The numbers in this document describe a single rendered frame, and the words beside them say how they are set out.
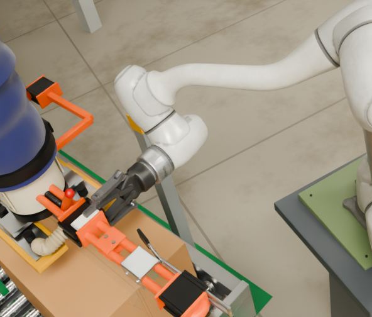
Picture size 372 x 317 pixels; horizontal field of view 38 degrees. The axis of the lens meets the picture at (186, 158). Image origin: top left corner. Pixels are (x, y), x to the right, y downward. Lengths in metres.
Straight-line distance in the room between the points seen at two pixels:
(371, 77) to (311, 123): 2.24
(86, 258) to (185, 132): 0.52
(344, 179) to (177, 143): 0.72
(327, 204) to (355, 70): 0.86
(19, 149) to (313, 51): 0.71
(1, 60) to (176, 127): 0.46
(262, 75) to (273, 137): 1.94
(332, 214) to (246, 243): 0.98
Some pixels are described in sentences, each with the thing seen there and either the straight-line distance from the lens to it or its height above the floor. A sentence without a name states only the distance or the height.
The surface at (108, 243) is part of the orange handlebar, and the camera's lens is 1.28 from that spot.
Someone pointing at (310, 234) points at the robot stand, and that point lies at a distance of 1.83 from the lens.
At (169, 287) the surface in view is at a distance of 1.16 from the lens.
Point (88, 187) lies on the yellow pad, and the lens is 1.60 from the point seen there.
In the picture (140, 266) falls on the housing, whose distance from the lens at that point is 1.22.
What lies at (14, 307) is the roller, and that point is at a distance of 2.23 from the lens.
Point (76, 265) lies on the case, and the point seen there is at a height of 0.95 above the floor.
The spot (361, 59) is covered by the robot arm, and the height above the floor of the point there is 1.58.
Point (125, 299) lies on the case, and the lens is 1.56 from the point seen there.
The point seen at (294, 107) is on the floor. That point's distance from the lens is 3.39.
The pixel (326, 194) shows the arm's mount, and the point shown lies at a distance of 1.89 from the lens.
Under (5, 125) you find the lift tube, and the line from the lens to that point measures 1.31.
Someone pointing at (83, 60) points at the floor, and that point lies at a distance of 4.33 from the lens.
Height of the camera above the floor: 2.23
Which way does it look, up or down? 44 degrees down
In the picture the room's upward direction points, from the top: 17 degrees counter-clockwise
